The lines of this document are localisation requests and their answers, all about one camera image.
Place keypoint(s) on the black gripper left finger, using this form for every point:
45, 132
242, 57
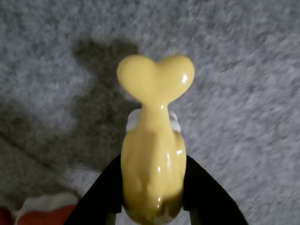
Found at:
103, 199

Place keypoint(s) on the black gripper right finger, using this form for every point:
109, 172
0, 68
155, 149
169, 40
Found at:
206, 201

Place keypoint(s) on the yellow egg sushi toy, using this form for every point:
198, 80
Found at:
154, 164

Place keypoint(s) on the grey carpet mat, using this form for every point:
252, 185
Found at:
23, 175
234, 93

